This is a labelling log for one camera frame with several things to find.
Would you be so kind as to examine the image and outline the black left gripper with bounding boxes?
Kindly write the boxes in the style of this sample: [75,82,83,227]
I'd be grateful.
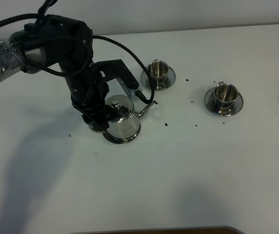
[65,63,109,132]

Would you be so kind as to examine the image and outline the stainless steel teapot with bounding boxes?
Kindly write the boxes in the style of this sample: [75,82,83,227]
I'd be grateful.
[88,94,158,141]

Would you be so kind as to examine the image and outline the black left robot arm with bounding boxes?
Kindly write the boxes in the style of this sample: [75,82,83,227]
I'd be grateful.
[0,14,109,132]

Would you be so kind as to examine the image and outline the steel teapot saucer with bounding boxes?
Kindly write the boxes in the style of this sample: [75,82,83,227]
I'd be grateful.
[102,126,141,144]

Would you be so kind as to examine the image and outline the left stainless steel teacup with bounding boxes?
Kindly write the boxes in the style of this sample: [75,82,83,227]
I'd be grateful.
[147,59,169,91]

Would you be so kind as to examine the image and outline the stainless steel teacup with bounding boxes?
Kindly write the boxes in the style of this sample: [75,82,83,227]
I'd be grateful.
[211,81,239,116]
[147,59,169,91]

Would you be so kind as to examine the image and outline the right stainless steel teacup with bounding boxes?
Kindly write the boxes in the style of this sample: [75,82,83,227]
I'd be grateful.
[211,81,239,116]

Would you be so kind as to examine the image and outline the left steel cup saucer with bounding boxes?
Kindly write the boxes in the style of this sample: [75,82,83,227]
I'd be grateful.
[141,67,176,91]

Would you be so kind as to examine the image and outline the steel cup saucer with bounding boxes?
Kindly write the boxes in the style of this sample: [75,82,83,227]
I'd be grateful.
[204,88,243,117]
[141,67,176,91]

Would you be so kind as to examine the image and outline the right steel cup saucer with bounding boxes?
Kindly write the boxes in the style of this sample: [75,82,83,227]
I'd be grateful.
[204,88,243,117]

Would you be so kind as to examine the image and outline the black braided left cable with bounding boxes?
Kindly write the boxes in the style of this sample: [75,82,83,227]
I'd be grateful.
[0,0,157,105]

